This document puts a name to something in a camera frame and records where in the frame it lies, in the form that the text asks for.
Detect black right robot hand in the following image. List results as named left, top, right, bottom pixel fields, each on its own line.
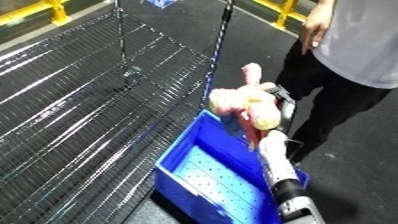
left=264, top=85, right=299, bottom=134

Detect person's hand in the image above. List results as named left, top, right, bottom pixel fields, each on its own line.
left=298, top=0, right=338, bottom=56

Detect pink soft toy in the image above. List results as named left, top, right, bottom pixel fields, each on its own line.
left=206, top=62, right=285, bottom=152

